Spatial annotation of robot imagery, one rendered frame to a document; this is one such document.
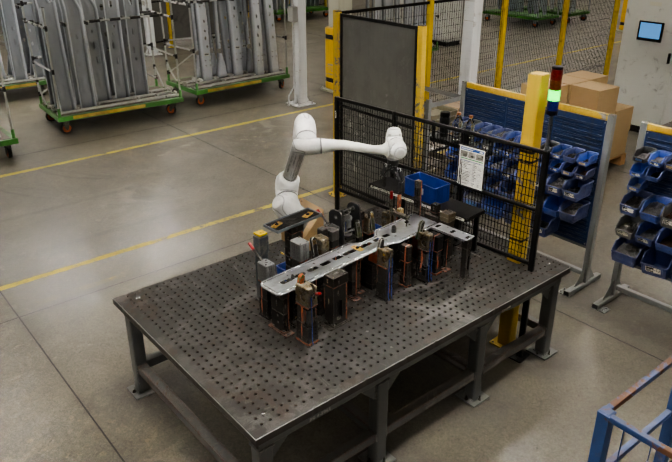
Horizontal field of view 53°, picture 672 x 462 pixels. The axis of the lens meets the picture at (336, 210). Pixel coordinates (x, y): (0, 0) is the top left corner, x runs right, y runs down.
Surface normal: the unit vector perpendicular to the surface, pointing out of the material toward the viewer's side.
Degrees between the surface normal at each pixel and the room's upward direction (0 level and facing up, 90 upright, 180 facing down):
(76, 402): 0
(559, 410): 0
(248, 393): 0
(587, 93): 90
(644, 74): 90
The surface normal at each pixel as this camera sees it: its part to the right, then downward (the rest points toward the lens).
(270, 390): 0.00, -0.91
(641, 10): -0.77, 0.26
